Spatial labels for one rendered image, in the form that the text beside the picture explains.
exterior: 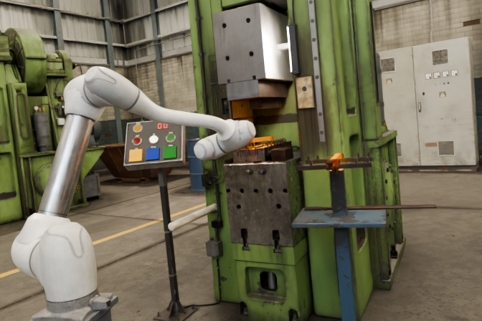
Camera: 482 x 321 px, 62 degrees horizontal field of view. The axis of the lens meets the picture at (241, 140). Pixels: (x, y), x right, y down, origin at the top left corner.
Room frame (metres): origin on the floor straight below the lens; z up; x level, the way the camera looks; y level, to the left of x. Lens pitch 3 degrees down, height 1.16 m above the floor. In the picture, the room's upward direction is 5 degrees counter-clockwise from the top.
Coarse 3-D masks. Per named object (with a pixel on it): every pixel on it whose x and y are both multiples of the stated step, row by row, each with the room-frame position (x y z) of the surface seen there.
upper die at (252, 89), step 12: (228, 84) 2.27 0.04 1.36; (240, 84) 2.24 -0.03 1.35; (252, 84) 2.20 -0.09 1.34; (264, 84) 2.26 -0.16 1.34; (276, 84) 2.42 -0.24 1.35; (228, 96) 2.28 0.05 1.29; (240, 96) 2.24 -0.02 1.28; (252, 96) 2.21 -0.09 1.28; (264, 96) 2.25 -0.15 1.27; (276, 96) 2.40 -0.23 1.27
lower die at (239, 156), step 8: (272, 144) 2.39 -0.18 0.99; (288, 144) 2.51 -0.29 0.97; (232, 152) 2.28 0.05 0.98; (240, 152) 2.26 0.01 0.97; (248, 152) 2.23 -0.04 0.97; (256, 152) 2.21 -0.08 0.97; (264, 152) 2.19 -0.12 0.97; (240, 160) 2.26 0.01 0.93; (248, 160) 2.24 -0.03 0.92; (264, 160) 2.19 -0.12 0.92
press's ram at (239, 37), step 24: (216, 24) 2.29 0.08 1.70; (240, 24) 2.22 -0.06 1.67; (264, 24) 2.20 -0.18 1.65; (216, 48) 2.30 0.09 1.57; (240, 48) 2.23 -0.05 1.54; (264, 48) 2.17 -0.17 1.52; (288, 48) 2.32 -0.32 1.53; (240, 72) 2.24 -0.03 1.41; (264, 72) 2.17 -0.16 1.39; (288, 72) 2.47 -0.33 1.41
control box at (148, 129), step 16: (128, 128) 2.40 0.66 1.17; (144, 128) 2.39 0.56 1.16; (160, 128) 2.37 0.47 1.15; (176, 128) 2.37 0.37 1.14; (128, 144) 2.34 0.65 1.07; (144, 144) 2.33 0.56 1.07; (160, 144) 2.33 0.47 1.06; (176, 144) 2.31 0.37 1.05; (128, 160) 2.29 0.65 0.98; (144, 160) 2.28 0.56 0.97; (160, 160) 2.27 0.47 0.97; (176, 160) 2.27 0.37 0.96
